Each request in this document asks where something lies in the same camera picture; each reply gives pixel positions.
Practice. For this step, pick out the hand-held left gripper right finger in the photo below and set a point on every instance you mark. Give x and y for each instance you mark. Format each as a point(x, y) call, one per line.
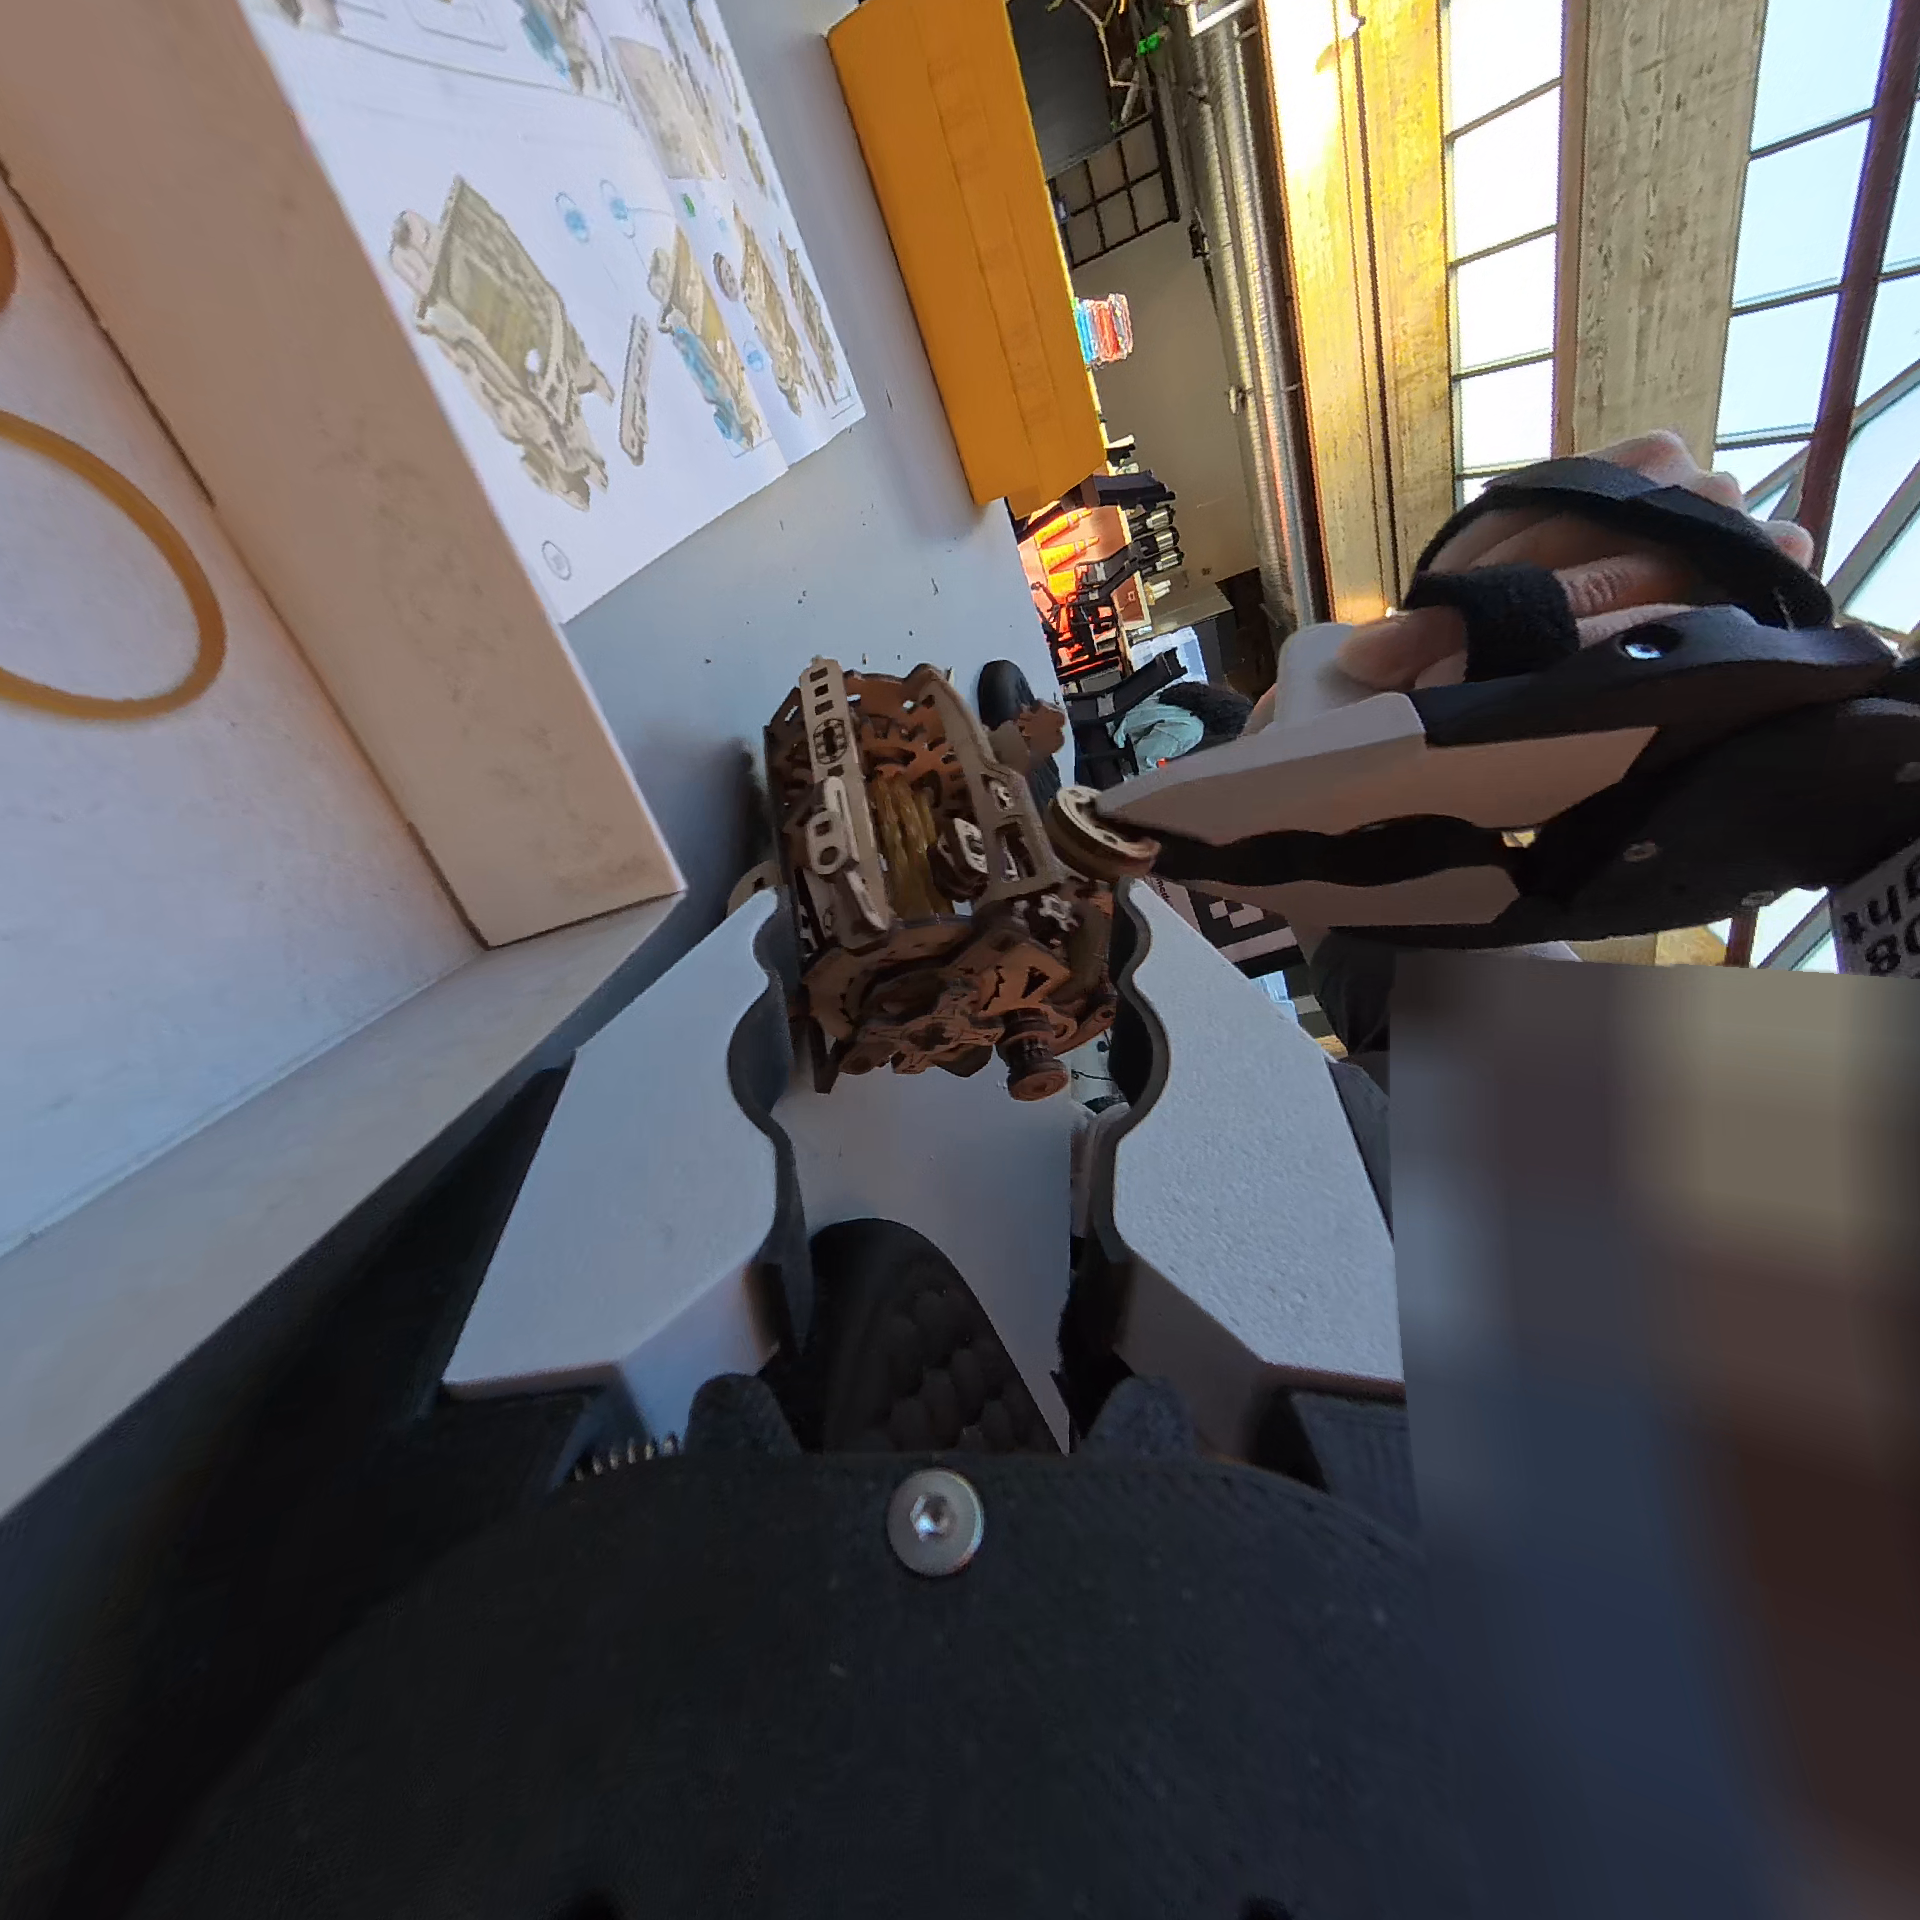
point(1260, 1201)

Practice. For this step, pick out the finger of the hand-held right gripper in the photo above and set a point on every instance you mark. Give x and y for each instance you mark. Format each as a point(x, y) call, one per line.
point(1394, 897)
point(1350, 781)

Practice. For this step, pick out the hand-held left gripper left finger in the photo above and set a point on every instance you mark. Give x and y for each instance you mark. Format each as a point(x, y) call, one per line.
point(615, 1201)

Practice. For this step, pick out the round wooden wheel part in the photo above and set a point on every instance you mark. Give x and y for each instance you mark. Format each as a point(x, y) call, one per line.
point(1096, 832)

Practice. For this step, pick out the wooden submarine model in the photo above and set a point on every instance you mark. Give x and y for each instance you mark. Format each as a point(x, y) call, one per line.
point(914, 902)

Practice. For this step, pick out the person's right hand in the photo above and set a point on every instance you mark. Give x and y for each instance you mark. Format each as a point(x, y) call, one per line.
point(1622, 579)

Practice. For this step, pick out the black honeycomb seat cushion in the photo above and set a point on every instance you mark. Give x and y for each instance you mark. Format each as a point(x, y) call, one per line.
point(930, 1335)

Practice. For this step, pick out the colourful plastic containers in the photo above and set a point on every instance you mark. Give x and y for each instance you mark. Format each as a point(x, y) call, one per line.
point(1102, 331)

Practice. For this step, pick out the white cardboard tray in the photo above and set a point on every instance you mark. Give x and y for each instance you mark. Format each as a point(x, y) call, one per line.
point(299, 676)

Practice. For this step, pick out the yellow plastic bin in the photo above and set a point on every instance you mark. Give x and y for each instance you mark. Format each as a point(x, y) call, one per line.
point(961, 224)

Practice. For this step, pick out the open instruction booklet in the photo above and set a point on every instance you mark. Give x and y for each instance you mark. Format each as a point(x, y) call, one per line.
point(569, 300)

